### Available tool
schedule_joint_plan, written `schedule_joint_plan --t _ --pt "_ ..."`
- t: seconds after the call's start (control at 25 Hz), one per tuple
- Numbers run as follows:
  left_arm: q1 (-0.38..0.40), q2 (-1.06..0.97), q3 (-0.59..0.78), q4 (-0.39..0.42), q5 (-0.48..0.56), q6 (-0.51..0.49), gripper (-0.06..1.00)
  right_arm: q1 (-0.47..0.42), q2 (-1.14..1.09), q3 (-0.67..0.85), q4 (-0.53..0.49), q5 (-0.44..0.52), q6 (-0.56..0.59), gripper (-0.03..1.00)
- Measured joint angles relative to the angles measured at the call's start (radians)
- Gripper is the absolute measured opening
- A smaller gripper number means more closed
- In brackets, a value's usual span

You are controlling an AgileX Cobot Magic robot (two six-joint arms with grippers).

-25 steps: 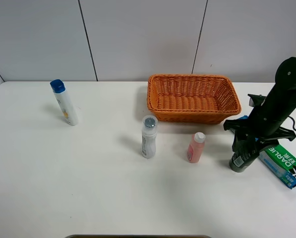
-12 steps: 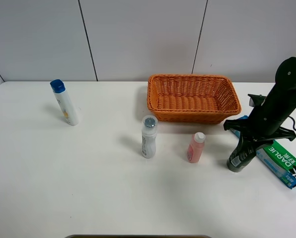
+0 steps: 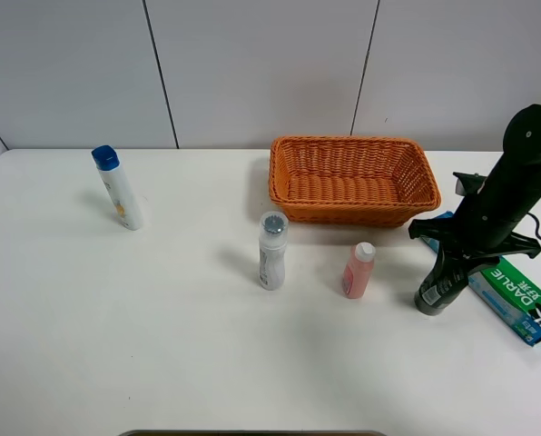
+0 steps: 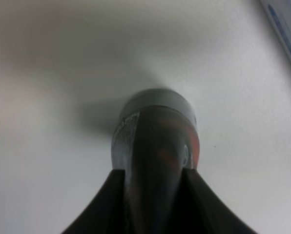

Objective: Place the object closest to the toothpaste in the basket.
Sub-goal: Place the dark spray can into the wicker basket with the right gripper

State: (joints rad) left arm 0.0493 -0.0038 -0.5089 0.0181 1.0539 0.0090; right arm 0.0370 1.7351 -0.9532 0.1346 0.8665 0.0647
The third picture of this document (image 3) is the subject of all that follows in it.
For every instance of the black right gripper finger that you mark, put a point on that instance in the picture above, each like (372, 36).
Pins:
(438, 229)

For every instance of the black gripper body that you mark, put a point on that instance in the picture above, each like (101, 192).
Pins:
(490, 210)

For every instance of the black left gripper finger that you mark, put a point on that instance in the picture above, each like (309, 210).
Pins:
(516, 243)

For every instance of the black squeeze tube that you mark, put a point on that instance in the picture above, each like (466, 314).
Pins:
(443, 284)

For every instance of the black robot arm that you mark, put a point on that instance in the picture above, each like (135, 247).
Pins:
(521, 146)

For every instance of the green Darlie toothpaste box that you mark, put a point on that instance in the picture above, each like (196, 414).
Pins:
(509, 294)

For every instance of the orange wicker basket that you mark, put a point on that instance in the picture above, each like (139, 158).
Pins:
(368, 181)

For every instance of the pink bottle white cap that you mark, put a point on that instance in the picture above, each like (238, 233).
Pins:
(358, 270)

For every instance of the white bottle clear cap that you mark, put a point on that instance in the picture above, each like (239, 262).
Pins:
(273, 240)

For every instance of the white bottle blue cap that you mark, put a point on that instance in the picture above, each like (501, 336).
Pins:
(117, 186)

